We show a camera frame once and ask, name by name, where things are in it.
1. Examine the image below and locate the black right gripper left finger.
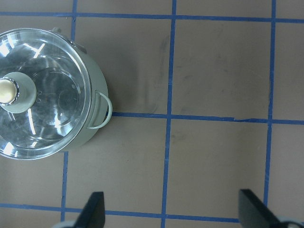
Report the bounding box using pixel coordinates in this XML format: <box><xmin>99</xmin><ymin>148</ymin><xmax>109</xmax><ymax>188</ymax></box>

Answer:
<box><xmin>74</xmin><ymin>192</ymin><xmax>105</xmax><ymax>228</ymax></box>

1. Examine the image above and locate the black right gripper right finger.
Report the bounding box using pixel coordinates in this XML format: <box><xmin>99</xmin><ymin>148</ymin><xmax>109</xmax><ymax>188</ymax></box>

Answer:
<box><xmin>238</xmin><ymin>189</ymin><xmax>280</xmax><ymax>228</ymax></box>

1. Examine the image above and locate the glass pot lid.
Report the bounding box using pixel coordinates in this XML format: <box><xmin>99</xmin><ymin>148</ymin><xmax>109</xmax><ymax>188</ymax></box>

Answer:
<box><xmin>0</xmin><ymin>28</ymin><xmax>93</xmax><ymax>160</ymax></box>

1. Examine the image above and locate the pale green cooking pot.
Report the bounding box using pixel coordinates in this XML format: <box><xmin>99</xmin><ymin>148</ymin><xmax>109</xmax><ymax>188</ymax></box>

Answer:
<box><xmin>0</xmin><ymin>27</ymin><xmax>113</xmax><ymax>160</ymax></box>

